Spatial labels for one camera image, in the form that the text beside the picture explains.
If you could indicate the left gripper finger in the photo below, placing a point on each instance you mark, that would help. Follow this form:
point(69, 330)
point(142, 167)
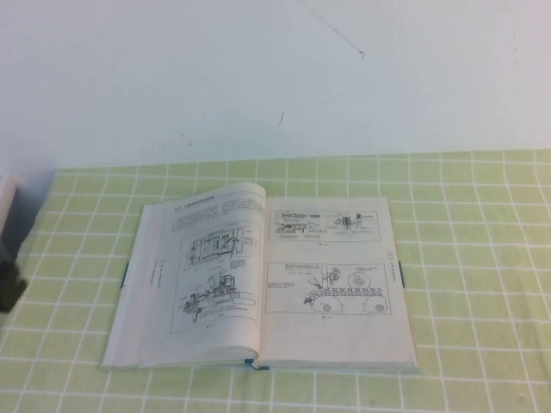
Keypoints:
point(8, 271)
point(10, 294)

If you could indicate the illustrated technical book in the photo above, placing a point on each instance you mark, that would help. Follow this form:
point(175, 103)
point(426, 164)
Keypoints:
point(193, 279)

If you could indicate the beige board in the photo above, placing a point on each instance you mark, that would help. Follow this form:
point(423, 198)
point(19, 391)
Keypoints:
point(6, 202)

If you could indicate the green white checked tablecloth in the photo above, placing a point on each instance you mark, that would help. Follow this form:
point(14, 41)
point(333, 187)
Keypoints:
point(473, 258)

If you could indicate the blue tape strip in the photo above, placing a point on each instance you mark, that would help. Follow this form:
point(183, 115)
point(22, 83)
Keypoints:
point(401, 275)
point(125, 275)

